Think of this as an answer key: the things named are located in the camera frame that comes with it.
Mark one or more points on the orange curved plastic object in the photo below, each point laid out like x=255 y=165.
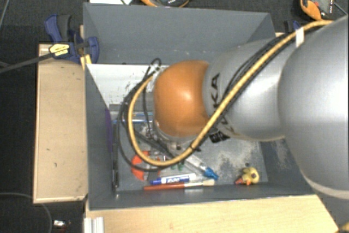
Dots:
x=136 y=172

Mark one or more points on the black cylinder on white bracket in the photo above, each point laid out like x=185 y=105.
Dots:
x=218 y=138

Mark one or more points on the yellow rubber duck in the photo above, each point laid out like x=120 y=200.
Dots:
x=249 y=175

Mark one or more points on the clear pen with blue cap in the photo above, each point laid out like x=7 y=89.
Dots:
x=203 y=167

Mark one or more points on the pale wood board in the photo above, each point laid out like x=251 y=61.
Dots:
x=60 y=131

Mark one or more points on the grey metal bin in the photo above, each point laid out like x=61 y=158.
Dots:
x=163 y=32

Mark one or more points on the black long narrow object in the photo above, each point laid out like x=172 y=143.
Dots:
x=115 y=166

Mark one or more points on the red-brown paintbrush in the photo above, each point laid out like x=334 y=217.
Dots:
x=174 y=186

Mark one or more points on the purple flat object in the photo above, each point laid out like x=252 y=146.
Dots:
x=108 y=131

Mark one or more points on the blue and white marker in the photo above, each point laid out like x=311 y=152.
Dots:
x=174 y=179

